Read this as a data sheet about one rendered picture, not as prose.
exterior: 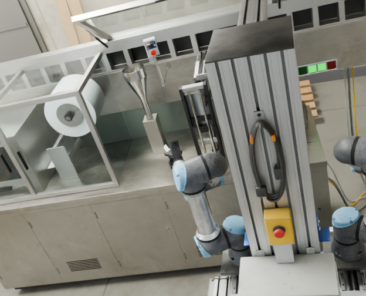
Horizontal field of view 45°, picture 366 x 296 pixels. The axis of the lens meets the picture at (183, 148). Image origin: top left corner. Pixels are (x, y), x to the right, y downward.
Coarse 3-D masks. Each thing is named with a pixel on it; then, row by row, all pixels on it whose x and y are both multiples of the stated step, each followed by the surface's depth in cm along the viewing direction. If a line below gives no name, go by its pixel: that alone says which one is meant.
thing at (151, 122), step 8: (144, 80) 273; (136, 88) 274; (144, 88) 277; (144, 96) 281; (144, 104) 284; (144, 120) 290; (152, 120) 288; (152, 128) 291; (160, 128) 296; (152, 136) 295; (160, 136) 294; (152, 144) 298; (160, 144) 298; (160, 152) 302
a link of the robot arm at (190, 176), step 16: (192, 160) 186; (176, 176) 185; (192, 176) 184; (208, 176) 185; (192, 192) 187; (192, 208) 196; (208, 208) 197; (208, 224) 200; (208, 240) 203; (224, 240) 207; (208, 256) 208
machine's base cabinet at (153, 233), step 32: (160, 192) 279; (224, 192) 275; (320, 192) 268; (0, 224) 307; (32, 224) 305; (64, 224) 302; (96, 224) 300; (128, 224) 297; (160, 224) 295; (192, 224) 292; (320, 224) 283; (0, 256) 327; (32, 256) 324; (64, 256) 321; (96, 256) 318; (128, 256) 315; (160, 256) 313; (192, 256) 310
